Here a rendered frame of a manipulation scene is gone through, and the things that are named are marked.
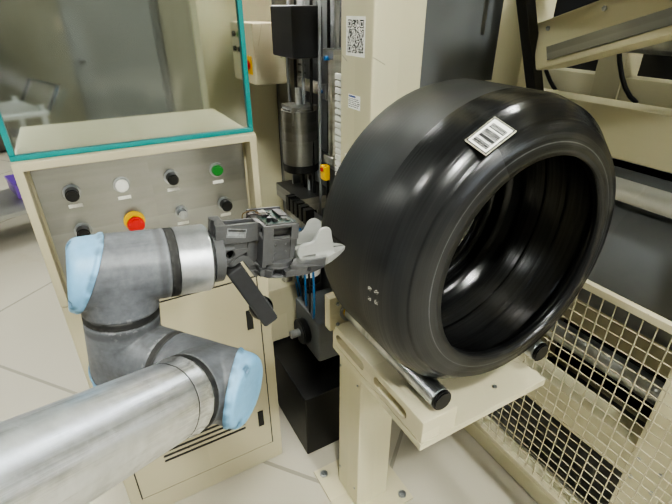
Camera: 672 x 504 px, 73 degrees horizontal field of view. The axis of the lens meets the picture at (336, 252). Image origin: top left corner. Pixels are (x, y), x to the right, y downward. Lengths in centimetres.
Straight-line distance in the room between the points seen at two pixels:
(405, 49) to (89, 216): 84
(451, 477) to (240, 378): 150
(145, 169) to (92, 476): 93
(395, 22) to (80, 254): 72
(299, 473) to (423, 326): 127
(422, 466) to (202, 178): 135
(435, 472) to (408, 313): 129
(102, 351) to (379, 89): 71
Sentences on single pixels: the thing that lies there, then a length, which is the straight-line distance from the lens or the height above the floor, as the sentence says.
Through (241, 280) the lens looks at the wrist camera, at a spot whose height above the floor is 123.
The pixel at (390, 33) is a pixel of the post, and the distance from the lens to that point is 100.
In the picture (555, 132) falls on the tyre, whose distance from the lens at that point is 78.
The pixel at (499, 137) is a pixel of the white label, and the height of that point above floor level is 140.
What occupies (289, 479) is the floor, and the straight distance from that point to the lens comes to 191.
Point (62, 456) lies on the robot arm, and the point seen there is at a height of 128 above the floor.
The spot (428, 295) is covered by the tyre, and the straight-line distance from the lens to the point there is 71.
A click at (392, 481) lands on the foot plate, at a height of 1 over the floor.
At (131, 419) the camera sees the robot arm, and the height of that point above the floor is 126.
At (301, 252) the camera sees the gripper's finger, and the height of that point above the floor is 125.
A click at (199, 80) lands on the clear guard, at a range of 121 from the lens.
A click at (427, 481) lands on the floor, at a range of 193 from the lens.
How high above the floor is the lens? 156
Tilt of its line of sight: 28 degrees down
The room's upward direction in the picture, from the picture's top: straight up
